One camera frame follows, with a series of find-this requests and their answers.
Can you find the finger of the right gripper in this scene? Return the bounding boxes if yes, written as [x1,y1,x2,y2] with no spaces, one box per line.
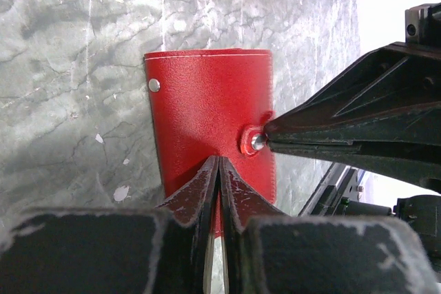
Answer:
[269,142,440,192]

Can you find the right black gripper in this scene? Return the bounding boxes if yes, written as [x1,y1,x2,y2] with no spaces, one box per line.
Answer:
[265,3,441,145]

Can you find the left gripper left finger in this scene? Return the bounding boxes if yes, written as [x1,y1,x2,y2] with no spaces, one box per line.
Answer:
[1,156,218,293]

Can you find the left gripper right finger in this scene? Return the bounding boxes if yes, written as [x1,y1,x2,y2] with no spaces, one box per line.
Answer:
[219,157,440,293]

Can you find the red leather card holder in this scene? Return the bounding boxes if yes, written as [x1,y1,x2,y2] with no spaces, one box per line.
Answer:
[145,48,276,202]

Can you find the aluminium mounting rail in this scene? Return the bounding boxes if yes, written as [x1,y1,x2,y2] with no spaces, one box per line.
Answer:
[297,161,380,218]

